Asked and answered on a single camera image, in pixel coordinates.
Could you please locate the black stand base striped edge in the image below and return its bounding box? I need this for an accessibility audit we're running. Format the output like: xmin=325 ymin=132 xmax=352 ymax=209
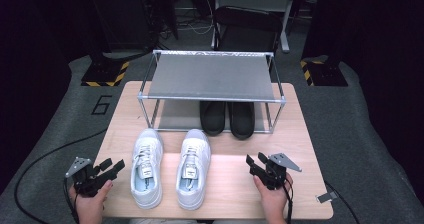
xmin=299 ymin=57 xmax=349 ymax=87
xmin=80 ymin=52 xmax=130 ymax=88

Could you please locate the white floor cable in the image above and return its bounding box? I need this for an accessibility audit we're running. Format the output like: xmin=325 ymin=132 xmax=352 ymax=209
xmin=178 ymin=22 xmax=214 ymax=36

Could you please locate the black sandal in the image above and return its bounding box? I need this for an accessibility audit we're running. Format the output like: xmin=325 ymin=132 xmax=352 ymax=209
xmin=199 ymin=101 xmax=227 ymax=137
xmin=227 ymin=101 xmax=256 ymax=141

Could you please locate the left hand-held gripper black cable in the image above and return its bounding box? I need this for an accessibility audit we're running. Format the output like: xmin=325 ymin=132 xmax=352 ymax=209
xmin=62 ymin=178 xmax=81 ymax=224

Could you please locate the black floor cable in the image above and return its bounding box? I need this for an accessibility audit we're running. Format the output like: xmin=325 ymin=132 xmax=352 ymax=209
xmin=13 ymin=128 xmax=108 ymax=224
xmin=324 ymin=180 xmax=361 ymax=224

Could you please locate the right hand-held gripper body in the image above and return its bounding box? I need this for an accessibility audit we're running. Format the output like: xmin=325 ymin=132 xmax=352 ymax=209
xmin=254 ymin=152 xmax=303 ymax=191

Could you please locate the white sneaker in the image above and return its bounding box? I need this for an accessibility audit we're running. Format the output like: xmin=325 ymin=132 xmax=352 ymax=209
xmin=130 ymin=127 xmax=164 ymax=210
xmin=175 ymin=128 xmax=212 ymax=212

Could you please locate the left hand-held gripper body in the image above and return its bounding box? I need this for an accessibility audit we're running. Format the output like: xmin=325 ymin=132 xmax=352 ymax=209
xmin=65 ymin=157 xmax=118 ymax=197

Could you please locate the person's left hand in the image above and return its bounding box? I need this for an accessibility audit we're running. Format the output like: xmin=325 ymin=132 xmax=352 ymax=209
xmin=68 ymin=180 xmax=114 ymax=224

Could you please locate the white metal desk frame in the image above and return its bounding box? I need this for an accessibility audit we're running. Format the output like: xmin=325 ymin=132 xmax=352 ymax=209
xmin=211 ymin=0 xmax=299 ymax=54

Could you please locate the right hand-held gripper black cable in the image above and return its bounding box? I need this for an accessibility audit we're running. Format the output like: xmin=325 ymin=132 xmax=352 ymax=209
xmin=282 ymin=180 xmax=295 ymax=224

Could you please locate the person's right hand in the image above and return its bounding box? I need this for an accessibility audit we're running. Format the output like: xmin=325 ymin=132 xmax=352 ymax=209
xmin=252 ymin=173 xmax=295 ymax=217

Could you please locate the grey tape strip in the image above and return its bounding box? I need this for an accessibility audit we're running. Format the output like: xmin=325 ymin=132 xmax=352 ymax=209
xmin=316 ymin=191 xmax=338 ymax=204

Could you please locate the grey metal shoe rack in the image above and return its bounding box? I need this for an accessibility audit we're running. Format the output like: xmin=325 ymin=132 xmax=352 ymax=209
xmin=137 ymin=49 xmax=287 ymax=134

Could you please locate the hand-held gripper black cable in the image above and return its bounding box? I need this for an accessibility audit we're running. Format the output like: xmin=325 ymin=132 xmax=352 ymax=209
xmin=62 ymin=178 xmax=81 ymax=224
xmin=282 ymin=180 xmax=295 ymax=224

